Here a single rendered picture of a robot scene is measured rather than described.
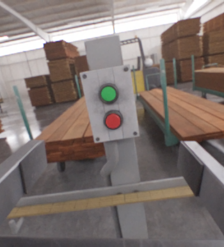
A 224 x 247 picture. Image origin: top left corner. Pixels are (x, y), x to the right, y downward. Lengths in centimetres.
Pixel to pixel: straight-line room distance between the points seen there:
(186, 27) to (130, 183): 971
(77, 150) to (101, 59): 159
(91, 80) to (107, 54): 7
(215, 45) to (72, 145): 934
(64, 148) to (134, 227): 151
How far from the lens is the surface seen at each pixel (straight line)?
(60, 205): 41
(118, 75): 26
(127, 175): 38
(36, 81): 1008
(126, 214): 44
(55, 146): 192
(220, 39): 1053
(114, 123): 26
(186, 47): 989
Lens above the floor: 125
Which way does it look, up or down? 17 degrees down
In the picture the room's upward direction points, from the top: 10 degrees counter-clockwise
